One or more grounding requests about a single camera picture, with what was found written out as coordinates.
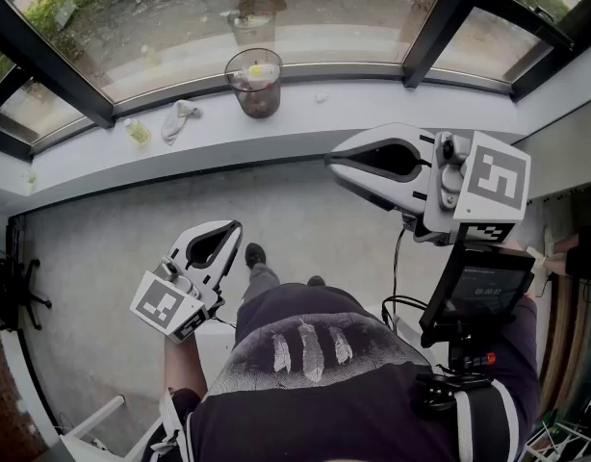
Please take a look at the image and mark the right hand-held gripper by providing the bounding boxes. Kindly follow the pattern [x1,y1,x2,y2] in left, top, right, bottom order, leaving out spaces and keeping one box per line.
[324,122,532,248]

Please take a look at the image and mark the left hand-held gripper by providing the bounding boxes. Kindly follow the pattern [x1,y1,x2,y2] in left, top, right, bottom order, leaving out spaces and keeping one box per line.
[129,218,244,345]

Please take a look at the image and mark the white terry cloth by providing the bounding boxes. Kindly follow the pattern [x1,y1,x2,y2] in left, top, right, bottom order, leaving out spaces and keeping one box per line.
[160,98,204,146]

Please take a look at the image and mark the person's left forearm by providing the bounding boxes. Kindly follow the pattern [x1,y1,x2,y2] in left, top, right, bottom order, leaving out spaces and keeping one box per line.
[163,334,213,406]

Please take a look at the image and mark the person's left black shoe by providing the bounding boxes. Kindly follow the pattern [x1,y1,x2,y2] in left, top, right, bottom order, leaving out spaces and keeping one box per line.
[244,242,268,269]

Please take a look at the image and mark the grey window ledge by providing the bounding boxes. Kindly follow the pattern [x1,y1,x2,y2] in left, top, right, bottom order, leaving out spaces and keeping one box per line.
[0,45,591,220]

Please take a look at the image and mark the grey trousers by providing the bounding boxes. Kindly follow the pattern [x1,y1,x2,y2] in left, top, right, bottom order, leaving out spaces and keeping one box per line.
[241,261,283,305]

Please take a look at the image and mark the small yellowish clear bottle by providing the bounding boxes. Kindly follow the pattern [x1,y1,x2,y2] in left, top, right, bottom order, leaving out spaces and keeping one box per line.
[124,117,152,151]

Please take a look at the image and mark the clear bottle with yellow label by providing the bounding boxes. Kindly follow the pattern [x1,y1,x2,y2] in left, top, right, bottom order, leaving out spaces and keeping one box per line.
[235,64,280,80]

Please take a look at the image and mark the black office chair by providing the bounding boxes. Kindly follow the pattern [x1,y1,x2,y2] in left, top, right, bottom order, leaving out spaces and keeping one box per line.
[0,255,54,334]

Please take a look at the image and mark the dark feather-print shirt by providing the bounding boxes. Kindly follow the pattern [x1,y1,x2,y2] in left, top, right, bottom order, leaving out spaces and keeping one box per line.
[165,281,542,462]

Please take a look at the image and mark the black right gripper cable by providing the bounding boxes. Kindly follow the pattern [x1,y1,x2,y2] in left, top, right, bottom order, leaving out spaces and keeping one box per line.
[380,226,424,336]

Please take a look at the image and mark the white-edged shoulder strap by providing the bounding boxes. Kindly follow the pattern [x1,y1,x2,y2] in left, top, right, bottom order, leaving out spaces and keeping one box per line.
[453,380,521,462]
[148,387,200,462]

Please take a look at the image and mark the white stool frame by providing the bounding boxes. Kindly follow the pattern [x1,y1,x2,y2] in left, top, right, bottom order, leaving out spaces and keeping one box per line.
[59,395,165,462]

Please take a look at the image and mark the black mount with red knob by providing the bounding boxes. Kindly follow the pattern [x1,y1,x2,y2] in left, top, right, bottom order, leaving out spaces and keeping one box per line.
[444,339,500,374]

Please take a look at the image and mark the black window frame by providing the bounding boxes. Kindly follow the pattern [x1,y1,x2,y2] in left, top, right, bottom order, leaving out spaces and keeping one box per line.
[0,0,591,163]

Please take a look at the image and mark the white wire rack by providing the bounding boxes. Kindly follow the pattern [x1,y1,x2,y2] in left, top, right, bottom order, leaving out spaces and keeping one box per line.
[521,401,591,462]

